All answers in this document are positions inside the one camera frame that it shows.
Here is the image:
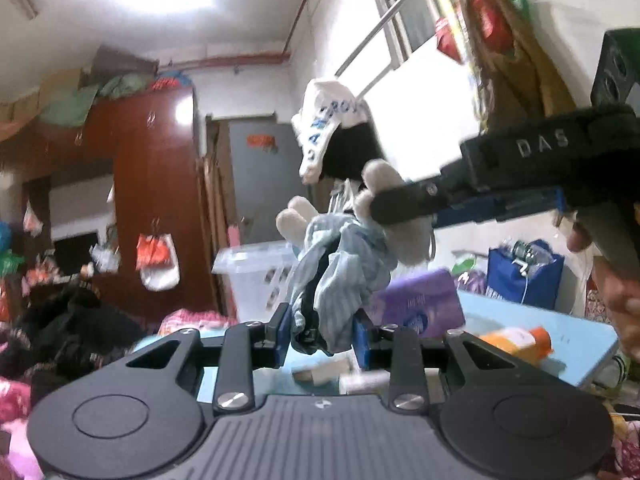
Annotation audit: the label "purple tissue pack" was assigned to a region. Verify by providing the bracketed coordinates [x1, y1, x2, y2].
[364, 269, 465, 338]

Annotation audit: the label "plush toy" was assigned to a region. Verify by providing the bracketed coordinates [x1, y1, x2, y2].
[276, 159, 435, 356]

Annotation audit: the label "clear plastic basket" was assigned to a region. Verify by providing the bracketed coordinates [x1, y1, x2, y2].
[212, 240, 298, 322]

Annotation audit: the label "orange bottle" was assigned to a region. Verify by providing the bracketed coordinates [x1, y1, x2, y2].
[480, 327, 553, 366]

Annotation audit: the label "person right hand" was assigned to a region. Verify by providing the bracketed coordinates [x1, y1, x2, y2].
[566, 221, 640, 361]

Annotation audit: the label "pink floral bedsheet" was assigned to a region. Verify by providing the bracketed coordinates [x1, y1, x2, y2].
[157, 309, 238, 336]

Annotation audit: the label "black hanging garment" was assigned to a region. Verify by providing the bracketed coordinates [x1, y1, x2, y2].
[321, 122, 385, 181]

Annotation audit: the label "brown hanging bag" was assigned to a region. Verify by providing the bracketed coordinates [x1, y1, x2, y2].
[464, 0, 577, 132]

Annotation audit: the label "white jacket with blue letters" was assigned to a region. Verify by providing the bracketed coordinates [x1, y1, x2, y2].
[291, 78, 368, 185]

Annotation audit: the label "red white hanging bag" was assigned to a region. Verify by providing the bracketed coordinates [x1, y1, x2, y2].
[136, 233, 180, 292]

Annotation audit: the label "grey metal door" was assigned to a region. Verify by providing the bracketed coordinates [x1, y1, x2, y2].
[229, 117, 310, 244]

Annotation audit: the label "blue shopping bag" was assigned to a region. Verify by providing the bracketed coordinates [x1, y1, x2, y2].
[486, 238, 565, 310]

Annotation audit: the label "black clothes pile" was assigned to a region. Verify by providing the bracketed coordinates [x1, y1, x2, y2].
[1, 285, 146, 404]

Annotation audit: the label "light blue folding table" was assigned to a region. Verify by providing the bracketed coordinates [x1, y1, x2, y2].
[134, 288, 622, 406]

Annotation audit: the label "red wooden wardrobe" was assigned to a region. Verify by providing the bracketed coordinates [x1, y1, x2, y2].
[1, 87, 219, 321]

